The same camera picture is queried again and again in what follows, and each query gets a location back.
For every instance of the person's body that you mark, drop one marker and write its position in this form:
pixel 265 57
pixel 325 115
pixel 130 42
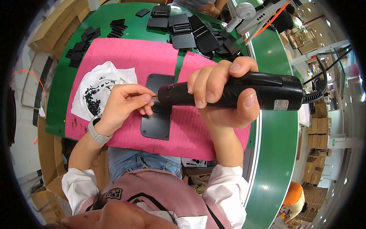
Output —
pixel 160 197

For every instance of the white power strip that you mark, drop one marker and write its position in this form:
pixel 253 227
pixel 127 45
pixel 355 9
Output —
pixel 266 14

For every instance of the heap of black plastic covers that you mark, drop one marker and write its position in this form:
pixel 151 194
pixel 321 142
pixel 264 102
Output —
pixel 183 38

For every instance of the open brown cardboard box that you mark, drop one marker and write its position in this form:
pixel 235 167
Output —
pixel 47 154

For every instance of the large pink foam mat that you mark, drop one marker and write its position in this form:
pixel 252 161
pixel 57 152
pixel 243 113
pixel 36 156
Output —
pixel 123 54

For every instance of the narrow pink foam mat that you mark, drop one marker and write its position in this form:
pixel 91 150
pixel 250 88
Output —
pixel 197 137

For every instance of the green conveyor belt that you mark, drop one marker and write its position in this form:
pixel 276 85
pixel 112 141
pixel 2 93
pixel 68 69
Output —
pixel 274 137

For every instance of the person's left hand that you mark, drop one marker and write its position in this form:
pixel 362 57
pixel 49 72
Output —
pixel 120 106

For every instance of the black electric screwdriver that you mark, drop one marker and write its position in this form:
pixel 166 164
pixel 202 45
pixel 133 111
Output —
pixel 274 91

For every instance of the single small black plate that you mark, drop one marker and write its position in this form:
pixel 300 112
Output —
pixel 142 12

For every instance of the black plastic plate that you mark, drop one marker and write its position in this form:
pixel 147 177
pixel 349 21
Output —
pixel 157 126

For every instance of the person's legs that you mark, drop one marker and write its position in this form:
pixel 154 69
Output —
pixel 137 161

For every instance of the person's right hand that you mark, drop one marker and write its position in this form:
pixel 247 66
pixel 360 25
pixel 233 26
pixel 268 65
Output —
pixel 226 118

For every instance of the white cloth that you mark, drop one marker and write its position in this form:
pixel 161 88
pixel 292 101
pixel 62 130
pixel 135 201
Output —
pixel 85 94

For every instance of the white wrist watch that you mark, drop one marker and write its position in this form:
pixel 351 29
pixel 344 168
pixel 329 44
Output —
pixel 95 133

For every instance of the pile of small black plates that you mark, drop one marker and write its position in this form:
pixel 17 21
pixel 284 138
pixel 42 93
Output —
pixel 83 45

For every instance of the stacks of brown cartons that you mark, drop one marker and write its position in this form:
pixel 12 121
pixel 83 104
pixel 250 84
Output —
pixel 317 134

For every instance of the stack of black ribbed strips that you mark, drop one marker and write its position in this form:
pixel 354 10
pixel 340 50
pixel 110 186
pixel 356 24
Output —
pixel 117 28

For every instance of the brown cardboard boxes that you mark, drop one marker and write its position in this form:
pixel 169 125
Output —
pixel 57 23

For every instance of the white desk fan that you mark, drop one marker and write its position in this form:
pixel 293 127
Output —
pixel 244 11

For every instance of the small printed cardboard box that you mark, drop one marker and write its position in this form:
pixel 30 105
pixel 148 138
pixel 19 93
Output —
pixel 47 206

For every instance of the pile of black screws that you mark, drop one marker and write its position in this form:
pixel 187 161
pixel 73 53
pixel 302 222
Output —
pixel 93 103

